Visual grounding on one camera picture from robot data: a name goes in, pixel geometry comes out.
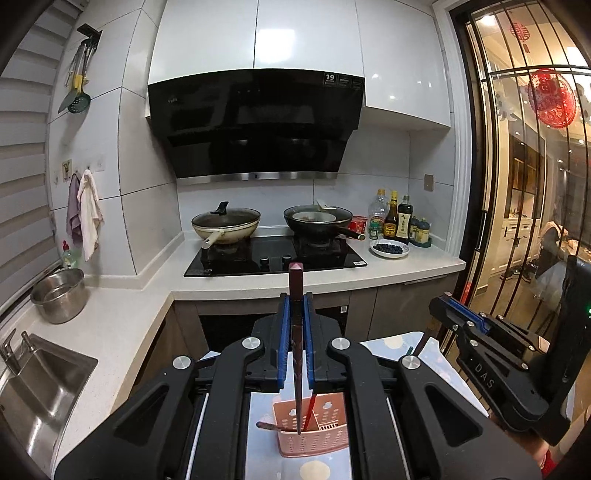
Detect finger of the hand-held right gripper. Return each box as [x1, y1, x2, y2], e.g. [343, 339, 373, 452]
[445, 292, 549, 352]
[428, 295, 533, 371]

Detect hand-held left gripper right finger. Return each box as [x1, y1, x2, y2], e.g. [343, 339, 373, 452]
[304, 292, 542, 480]

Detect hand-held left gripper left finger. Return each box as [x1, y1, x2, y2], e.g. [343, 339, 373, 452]
[55, 292, 293, 480]

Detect dark maroon chopstick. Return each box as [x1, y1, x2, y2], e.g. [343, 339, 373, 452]
[288, 261, 305, 436]

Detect pink perforated utensil holder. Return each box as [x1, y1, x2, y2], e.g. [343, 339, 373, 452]
[272, 399, 350, 459]

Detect person's right hand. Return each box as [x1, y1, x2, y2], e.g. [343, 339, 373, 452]
[492, 413, 571, 479]

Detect kitchen base cabinet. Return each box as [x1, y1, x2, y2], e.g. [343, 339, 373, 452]
[139, 272, 463, 361]

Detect small dark condiment jars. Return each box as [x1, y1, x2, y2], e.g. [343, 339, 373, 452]
[410, 217, 433, 248]

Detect black gas stove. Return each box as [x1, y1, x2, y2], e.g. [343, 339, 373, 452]
[183, 235, 369, 278]

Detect white plate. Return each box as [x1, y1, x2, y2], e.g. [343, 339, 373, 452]
[369, 239, 411, 258]

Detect dark sauce bottle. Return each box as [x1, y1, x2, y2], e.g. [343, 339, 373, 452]
[396, 195, 415, 244]

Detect yellow cap sauce bottle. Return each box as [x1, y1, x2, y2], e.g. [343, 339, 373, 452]
[383, 191, 400, 240]

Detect black wok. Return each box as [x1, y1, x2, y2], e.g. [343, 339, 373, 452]
[283, 199, 366, 246]

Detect clear oil bottle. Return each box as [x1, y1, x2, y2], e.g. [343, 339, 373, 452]
[368, 188, 390, 240]

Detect cream pan with lid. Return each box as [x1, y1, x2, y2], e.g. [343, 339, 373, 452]
[191, 202, 262, 250]

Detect glass sliding door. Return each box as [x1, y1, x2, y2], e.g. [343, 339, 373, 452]
[450, 0, 591, 325]

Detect black range hood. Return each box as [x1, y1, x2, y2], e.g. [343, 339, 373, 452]
[147, 69, 366, 186]

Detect steel pot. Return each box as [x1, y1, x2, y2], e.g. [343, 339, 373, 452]
[30, 268, 89, 325]

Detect large red paper decoration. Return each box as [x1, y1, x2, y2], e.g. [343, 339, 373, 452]
[527, 68, 578, 128]

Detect white hanging towel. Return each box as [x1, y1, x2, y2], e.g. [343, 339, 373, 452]
[76, 169, 103, 262]

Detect steel sink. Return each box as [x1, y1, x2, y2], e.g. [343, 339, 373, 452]
[0, 335, 99, 476]

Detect purple hanging towel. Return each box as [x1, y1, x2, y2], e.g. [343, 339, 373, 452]
[66, 173, 84, 250]

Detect steel faucet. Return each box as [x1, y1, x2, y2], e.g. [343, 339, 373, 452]
[0, 329, 36, 376]

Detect small red paper decoration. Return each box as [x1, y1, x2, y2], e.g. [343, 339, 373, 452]
[510, 21, 533, 54]

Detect window blind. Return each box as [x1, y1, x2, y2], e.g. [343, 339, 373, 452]
[0, 0, 91, 320]

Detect white upper cabinet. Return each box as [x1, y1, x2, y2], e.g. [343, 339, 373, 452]
[147, 0, 452, 129]

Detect green slotted spoon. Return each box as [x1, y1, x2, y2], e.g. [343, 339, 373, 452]
[68, 44, 92, 115]

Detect grey spatula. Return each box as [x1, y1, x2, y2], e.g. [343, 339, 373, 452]
[58, 41, 86, 115]

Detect black wall hook rack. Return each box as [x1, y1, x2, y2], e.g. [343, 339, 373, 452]
[76, 23, 103, 47]

